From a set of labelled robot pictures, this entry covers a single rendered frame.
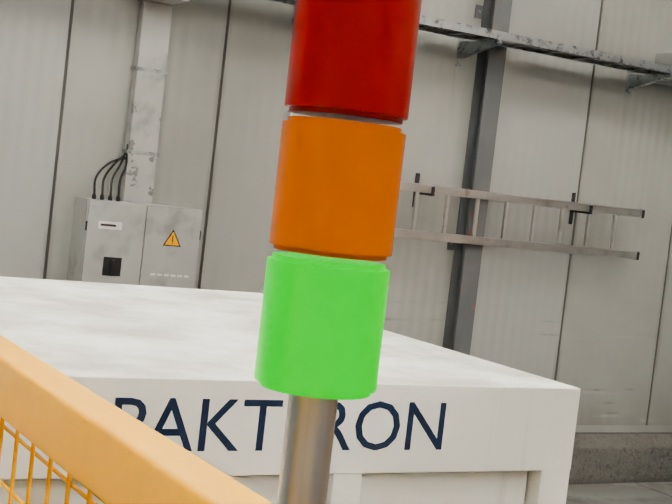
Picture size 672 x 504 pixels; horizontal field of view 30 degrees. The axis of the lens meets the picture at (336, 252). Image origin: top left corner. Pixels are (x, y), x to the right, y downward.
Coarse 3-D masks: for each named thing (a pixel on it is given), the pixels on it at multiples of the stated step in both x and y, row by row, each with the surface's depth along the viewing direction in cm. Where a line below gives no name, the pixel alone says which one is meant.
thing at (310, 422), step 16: (288, 400) 51; (304, 400) 50; (320, 400) 50; (336, 400) 51; (288, 416) 51; (304, 416) 50; (320, 416) 50; (288, 432) 50; (304, 432) 50; (320, 432) 50; (288, 448) 50; (304, 448) 50; (320, 448) 50; (288, 464) 50; (304, 464) 50; (320, 464) 50; (288, 480) 50; (304, 480) 50; (320, 480) 50; (288, 496) 50; (304, 496) 50; (320, 496) 50
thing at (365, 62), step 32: (320, 0) 48; (352, 0) 48; (384, 0) 48; (416, 0) 49; (320, 32) 48; (352, 32) 48; (384, 32) 48; (416, 32) 49; (320, 64) 48; (352, 64) 48; (384, 64) 48; (288, 96) 49; (320, 96) 48; (352, 96) 48; (384, 96) 48
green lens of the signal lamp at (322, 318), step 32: (288, 256) 49; (320, 256) 51; (288, 288) 49; (320, 288) 48; (352, 288) 48; (384, 288) 50; (288, 320) 49; (320, 320) 48; (352, 320) 49; (256, 352) 51; (288, 352) 49; (320, 352) 48; (352, 352) 49; (288, 384) 49; (320, 384) 48; (352, 384) 49
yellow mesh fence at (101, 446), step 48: (0, 336) 96; (0, 384) 86; (48, 384) 78; (0, 432) 91; (48, 432) 76; (96, 432) 69; (144, 432) 68; (0, 480) 92; (48, 480) 81; (96, 480) 68; (144, 480) 62; (192, 480) 58
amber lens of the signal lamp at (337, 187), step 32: (288, 128) 49; (320, 128) 48; (352, 128) 48; (384, 128) 49; (288, 160) 49; (320, 160) 48; (352, 160) 48; (384, 160) 49; (288, 192) 49; (320, 192) 48; (352, 192) 48; (384, 192) 49; (288, 224) 49; (320, 224) 48; (352, 224) 48; (384, 224) 49; (352, 256) 48; (384, 256) 49
